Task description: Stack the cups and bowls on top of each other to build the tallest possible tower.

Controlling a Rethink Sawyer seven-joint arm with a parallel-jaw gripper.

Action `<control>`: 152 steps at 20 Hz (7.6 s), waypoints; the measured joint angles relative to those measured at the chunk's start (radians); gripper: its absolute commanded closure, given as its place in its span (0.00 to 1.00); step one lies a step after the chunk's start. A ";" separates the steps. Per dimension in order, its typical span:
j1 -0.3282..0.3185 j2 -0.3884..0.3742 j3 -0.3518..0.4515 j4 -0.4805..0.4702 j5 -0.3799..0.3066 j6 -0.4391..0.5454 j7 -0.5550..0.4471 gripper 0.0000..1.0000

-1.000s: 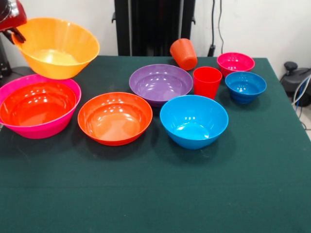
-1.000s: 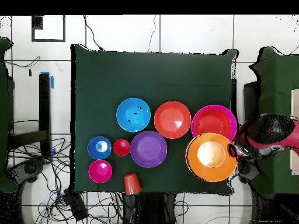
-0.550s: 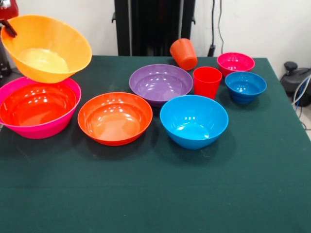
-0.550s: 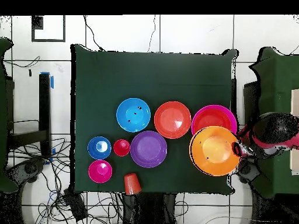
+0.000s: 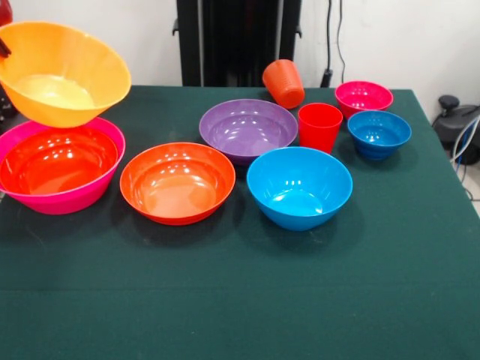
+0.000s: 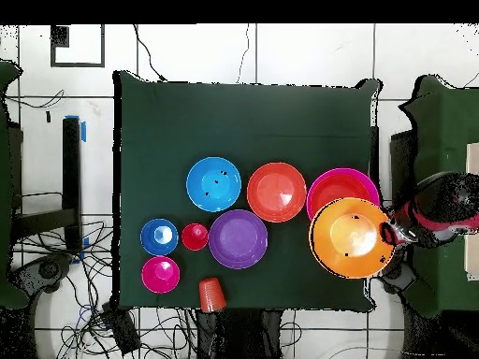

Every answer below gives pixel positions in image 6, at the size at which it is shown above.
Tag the large pink bowl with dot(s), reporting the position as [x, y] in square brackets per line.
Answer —
[368, 179]

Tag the large orange bowl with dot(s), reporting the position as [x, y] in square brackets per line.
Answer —
[336, 254]

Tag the red-orange bowl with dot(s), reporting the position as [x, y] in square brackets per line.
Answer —
[277, 192]
[336, 187]

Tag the purple bowl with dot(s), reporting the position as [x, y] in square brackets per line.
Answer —
[237, 239]

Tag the light blue bowl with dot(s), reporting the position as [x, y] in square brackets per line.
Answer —
[213, 187]

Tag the orange cup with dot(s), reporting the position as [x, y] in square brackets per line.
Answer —
[212, 295]

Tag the red cup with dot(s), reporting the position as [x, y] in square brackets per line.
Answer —
[194, 239]

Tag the small dark blue bowl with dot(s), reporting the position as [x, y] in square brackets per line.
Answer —
[149, 239]

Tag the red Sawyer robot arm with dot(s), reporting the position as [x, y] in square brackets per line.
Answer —
[445, 205]

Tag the white box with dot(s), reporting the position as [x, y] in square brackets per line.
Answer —
[472, 258]
[473, 157]

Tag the green cloth neighbouring table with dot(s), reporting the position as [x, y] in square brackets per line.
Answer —
[5, 187]
[438, 131]

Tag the dark green table cloth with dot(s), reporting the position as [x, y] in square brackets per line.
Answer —
[243, 123]

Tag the small pink bowl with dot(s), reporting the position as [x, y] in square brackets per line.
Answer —
[153, 280]

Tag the black power adapter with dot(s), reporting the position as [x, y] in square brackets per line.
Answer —
[121, 331]

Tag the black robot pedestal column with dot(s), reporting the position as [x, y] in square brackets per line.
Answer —
[243, 333]

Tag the black stand post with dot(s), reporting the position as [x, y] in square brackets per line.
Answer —
[72, 168]

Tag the black square floor frame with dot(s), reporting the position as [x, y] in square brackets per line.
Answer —
[60, 37]

